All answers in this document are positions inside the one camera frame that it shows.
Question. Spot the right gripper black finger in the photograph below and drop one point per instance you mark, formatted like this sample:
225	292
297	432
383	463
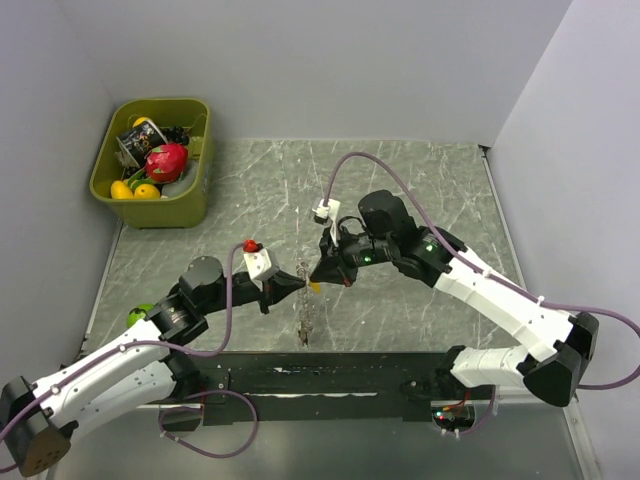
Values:
330	278
329	261

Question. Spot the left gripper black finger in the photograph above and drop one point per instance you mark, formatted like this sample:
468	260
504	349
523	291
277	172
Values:
282	282
277	293

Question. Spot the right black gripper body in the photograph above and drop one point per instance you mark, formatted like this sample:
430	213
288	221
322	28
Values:
358	250

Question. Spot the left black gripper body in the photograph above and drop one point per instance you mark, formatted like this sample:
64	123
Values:
243	293

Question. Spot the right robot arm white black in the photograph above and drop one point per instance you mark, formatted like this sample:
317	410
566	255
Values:
554	347

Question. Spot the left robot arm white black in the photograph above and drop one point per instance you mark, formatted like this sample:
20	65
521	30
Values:
150	361

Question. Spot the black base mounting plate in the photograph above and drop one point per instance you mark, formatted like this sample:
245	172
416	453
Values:
299	386

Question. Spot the olive green plastic bin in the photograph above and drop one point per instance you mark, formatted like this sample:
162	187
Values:
183	203

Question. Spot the green ball toy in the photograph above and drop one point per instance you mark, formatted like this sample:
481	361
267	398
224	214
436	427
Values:
137	313

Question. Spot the yellow mango toy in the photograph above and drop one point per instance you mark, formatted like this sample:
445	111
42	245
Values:
146	192

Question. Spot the red dragon fruit toy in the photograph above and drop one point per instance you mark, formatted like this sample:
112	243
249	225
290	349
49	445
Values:
165	163

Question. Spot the yellow lemon toy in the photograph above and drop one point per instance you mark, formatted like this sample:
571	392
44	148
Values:
119	190

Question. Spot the black printed paper cup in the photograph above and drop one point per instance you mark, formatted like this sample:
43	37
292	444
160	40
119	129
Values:
136	144

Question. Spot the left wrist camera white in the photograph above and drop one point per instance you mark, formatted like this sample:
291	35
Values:
260	262

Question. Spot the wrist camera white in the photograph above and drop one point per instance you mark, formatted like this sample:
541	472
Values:
325	213
260	262

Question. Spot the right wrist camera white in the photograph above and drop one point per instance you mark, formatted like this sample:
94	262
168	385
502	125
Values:
325	213

